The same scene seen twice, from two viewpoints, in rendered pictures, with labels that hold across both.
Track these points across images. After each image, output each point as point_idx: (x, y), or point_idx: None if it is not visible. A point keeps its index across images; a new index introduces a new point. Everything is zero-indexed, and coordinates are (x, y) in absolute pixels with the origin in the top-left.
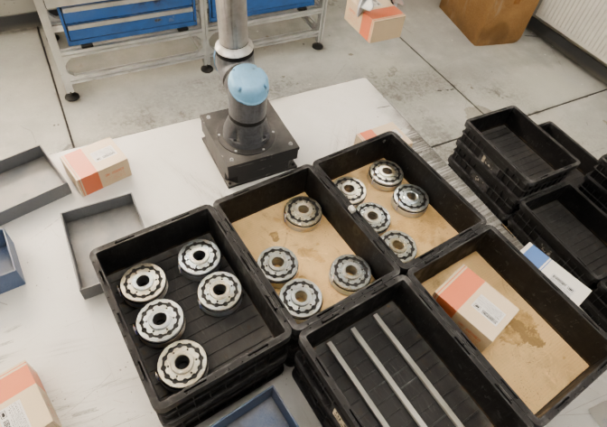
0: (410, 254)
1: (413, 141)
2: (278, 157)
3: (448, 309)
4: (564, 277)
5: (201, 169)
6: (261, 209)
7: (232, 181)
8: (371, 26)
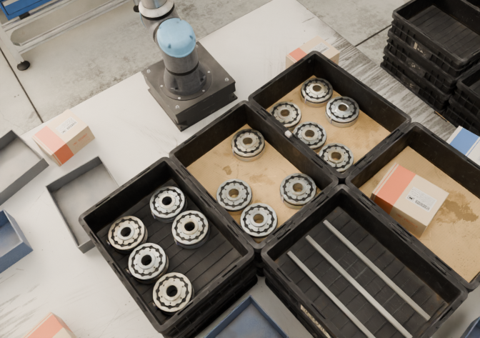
0: (348, 161)
1: (341, 48)
2: (218, 94)
3: (386, 204)
4: None
5: (153, 118)
6: (211, 148)
7: (183, 125)
8: None
